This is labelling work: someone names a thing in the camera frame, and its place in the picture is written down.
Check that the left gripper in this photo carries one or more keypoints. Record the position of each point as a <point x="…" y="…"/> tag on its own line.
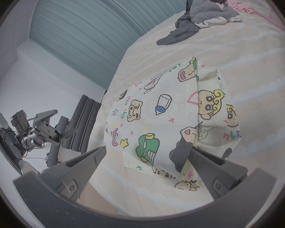
<point x="46" y="132"/>

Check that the bed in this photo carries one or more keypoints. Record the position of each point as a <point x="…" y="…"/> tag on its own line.
<point x="251" y="79"/>

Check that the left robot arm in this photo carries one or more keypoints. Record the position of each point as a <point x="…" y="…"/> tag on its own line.
<point x="7" y="141"/>

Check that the white printed pyjama top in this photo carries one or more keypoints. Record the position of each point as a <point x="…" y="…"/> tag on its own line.
<point x="156" y="117"/>

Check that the pile of clothes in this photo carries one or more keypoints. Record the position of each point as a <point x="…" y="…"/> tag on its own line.
<point x="204" y="11"/>

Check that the pink garment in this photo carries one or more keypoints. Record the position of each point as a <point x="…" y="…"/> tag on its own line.
<point x="242" y="7"/>

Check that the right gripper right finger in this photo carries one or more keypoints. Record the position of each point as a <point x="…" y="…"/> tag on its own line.
<point x="216" y="174"/>

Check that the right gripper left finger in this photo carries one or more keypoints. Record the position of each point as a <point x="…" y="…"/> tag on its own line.
<point x="80" y="174"/>

